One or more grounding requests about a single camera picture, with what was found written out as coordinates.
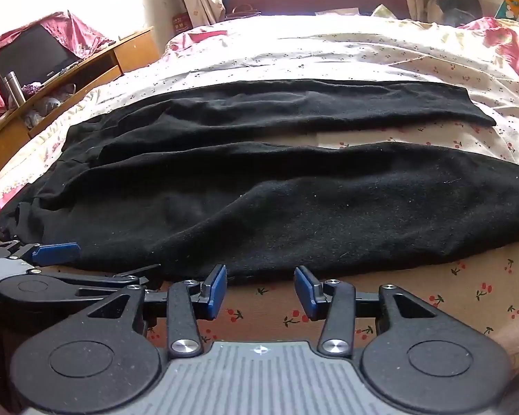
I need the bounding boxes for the red box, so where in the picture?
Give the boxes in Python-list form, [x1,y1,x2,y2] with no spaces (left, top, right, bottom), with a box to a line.
[172,11,193,33]

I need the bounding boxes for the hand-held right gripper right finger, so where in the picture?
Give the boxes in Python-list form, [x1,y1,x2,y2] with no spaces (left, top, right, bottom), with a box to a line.
[294,266,442,359]

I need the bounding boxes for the steel thermos bottle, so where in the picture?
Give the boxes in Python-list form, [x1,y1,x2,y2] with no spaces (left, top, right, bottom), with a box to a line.
[2,71,24,109]

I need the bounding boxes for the brown handbag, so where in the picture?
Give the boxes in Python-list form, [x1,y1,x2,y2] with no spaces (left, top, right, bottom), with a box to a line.
[227,3,254,20]

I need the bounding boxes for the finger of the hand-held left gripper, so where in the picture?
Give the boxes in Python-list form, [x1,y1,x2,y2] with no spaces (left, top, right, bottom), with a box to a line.
[65,264,162,300]
[0,240,81,269]

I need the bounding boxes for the cherry print bed sheet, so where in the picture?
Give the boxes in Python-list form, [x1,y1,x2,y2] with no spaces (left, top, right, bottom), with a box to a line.
[0,17,519,355]

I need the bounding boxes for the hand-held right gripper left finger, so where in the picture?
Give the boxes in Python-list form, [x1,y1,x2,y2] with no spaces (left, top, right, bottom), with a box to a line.
[86,264,228,359]

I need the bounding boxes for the wooden television cabinet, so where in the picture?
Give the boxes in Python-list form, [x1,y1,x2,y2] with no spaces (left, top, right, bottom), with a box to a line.
[0,26,161,200]

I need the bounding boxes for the colourful floral bag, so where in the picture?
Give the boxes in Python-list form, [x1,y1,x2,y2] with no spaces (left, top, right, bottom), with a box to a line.
[495,0,519,20]

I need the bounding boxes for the dark clothes pile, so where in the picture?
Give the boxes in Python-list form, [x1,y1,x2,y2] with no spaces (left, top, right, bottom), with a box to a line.
[437,0,483,27]

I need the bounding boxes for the black television with pink cover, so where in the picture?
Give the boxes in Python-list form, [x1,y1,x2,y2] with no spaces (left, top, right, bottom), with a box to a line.
[0,11,113,117]

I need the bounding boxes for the green patterned paper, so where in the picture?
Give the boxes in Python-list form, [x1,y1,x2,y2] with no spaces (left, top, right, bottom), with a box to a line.
[372,3,401,19]

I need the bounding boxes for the black pants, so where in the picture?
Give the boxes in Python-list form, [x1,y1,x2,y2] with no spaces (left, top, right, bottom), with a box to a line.
[0,79,519,284]

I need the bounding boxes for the clear plastic bag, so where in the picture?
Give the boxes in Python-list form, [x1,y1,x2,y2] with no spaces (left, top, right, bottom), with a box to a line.
[26,84,75,127]

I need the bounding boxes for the pink floral quilt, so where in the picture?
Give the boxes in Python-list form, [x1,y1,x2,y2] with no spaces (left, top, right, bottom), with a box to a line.
[166,15,519,83]

